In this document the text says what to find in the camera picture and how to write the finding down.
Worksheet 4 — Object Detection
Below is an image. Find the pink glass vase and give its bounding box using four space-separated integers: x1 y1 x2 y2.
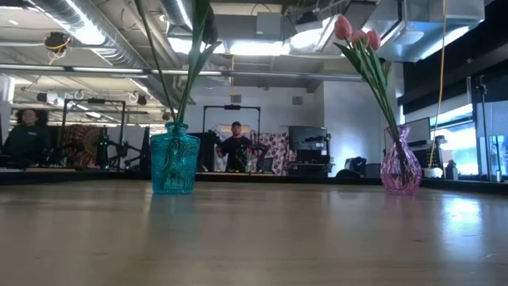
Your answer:
379 126 423 196

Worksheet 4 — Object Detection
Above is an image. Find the background vase with flowers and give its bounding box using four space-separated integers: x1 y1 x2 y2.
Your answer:
237 145 255 172

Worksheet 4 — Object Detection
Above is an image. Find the blue glass vase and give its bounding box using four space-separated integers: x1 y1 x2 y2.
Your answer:
149 122 202 195

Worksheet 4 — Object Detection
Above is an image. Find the person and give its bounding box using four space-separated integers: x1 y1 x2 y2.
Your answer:
215 120 254 173
1 107 53 166

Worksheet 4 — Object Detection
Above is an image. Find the pink floral cloth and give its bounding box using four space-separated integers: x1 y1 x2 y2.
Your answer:
252 131 291 176

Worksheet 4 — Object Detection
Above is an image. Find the black monitor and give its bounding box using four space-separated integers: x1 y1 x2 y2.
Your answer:
287 125 331 153

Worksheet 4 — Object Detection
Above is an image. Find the black office chair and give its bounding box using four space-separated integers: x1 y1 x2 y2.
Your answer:
335 156 368 179

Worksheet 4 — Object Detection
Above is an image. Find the grey bin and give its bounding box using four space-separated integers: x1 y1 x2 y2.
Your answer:
364 162 384 179

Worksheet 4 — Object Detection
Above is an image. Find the silver ceiling pipe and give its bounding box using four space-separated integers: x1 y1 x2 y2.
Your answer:
0 63 364 83

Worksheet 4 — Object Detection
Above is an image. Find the white board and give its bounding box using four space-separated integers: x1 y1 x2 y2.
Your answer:
383 116 432 176

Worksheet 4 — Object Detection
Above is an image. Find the red mandala tapestry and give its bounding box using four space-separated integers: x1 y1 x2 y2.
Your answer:
63 123 105 168

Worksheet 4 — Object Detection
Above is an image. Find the white cup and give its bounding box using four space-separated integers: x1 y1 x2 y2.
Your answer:
421 166 445 179

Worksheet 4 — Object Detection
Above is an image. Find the white ceiling disc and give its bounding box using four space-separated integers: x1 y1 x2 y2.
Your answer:
394 26 425 47

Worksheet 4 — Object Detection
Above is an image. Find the black tripod stand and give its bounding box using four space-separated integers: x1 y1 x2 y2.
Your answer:
474 74 494 180

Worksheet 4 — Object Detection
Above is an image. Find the black background rig frame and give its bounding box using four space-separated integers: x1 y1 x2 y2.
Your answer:
60 98 127 168
202 104 262 172

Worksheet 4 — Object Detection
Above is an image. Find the silver ceiling duct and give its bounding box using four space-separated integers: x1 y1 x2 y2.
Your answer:
29 0 183 108

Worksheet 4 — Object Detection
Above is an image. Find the yellow hanging cable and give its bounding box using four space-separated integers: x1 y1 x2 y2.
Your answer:
427 0 450 172

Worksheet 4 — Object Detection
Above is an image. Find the black ceiling cable reel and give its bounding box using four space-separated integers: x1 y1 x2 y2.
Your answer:
42 31 73 64

